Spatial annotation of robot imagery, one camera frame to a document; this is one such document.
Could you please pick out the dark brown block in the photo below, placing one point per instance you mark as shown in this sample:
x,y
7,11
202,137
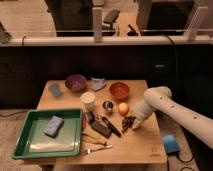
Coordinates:
x,y
104,131

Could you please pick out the purple bowl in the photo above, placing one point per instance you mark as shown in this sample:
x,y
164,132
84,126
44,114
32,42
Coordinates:
x,y
76,82

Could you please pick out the green plastic tray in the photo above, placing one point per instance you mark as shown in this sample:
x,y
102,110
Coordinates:
x,y
33,143

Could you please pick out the blue sponge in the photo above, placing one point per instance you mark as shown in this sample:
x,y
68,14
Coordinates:
x,y
53,126

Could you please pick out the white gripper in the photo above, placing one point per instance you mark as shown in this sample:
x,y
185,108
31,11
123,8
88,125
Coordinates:
x,y
141,111

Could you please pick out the dark red grape bunch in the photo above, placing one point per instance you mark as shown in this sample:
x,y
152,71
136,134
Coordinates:
x,y
127,123

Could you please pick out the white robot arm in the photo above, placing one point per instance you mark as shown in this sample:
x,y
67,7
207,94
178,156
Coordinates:
x,y
159,98

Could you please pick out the red bowl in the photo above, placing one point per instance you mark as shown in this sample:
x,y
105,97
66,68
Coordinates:
x,y
119,90

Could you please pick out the yellow banana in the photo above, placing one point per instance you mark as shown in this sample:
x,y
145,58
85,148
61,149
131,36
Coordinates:
x,y
90,137

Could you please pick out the white cup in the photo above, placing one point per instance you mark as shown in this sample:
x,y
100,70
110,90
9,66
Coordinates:
x,y
88,99

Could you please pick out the wooden table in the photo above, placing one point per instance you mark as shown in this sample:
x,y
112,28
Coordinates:
x,y
142,146

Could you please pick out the blue floor device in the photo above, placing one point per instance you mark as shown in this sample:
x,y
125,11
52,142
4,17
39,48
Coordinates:
x,y
170,144

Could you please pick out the blue plastic cup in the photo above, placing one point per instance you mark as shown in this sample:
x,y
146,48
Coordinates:
x,y
55,90

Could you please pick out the metal fork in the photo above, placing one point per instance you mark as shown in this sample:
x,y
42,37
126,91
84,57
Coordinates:
x,y
89,151

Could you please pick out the orange fruit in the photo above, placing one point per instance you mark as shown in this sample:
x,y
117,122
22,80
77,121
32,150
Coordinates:
x,y
123,108

